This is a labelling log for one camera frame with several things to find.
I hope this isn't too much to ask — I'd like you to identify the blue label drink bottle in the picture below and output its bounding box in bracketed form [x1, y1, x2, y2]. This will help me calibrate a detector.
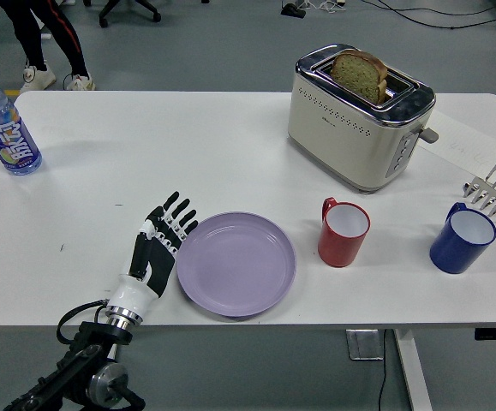
[0, 70, 44, 177]

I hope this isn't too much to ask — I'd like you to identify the red mug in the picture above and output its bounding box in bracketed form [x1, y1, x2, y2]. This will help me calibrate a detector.
[318, 196, 372, 269]

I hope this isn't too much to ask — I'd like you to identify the purple plastic plate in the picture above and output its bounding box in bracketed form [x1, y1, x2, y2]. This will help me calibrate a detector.
[176, 211, 297, 319]

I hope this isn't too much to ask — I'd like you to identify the cream and chrome toaster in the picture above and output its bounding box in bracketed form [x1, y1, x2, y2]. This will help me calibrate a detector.
[287, 42, 439, 195]

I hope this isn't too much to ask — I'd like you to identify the blue mug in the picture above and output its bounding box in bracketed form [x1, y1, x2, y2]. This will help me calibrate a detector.
[429, 202, 496, 275]

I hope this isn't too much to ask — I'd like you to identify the brown bread slice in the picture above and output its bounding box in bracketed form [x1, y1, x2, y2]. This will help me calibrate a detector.
[331, 49, 390, 105]

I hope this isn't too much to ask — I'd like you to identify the white table leg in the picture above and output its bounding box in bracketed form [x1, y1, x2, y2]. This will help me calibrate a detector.
[391, 329, 433, 411]

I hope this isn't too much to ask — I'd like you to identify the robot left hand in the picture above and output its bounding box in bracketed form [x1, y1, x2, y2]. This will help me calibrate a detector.
[106, 191, 200, 319]

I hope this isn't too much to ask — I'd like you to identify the white paper sheet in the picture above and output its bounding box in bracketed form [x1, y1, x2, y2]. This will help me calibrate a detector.
[416, 109, 496, 175]

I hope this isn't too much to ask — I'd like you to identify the black cable under table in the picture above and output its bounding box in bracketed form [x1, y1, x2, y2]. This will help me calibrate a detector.
[375, 329, 390, 411]

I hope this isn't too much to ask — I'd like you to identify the silver metal box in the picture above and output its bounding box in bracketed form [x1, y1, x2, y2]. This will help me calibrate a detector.
[344, 328, 385, 361]

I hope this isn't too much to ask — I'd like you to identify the black office chair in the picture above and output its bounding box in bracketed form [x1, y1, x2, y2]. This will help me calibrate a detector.
[98, 0, 162, 29]

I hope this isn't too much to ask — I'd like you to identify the black floor power strip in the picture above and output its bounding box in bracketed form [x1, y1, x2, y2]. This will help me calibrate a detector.
[280, 3, 308, 19]

